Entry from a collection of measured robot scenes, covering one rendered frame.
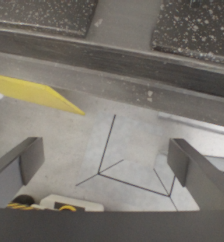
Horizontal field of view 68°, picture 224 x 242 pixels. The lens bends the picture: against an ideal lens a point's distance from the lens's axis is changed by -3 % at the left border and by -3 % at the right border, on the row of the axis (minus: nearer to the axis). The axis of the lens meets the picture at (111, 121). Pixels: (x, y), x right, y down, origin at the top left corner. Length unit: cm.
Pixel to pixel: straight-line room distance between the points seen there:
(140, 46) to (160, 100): 25
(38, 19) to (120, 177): 72
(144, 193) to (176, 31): 73
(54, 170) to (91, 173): 20
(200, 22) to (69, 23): 14
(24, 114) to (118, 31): 87
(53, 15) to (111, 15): 7
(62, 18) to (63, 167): 77
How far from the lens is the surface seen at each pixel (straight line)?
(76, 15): 23
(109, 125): 83
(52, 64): 52
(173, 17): 22
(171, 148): 16
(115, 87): 44
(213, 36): 21
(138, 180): 83
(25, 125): 102
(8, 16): 27
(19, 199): 90
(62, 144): 91
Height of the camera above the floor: 84
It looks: 79 degrees down
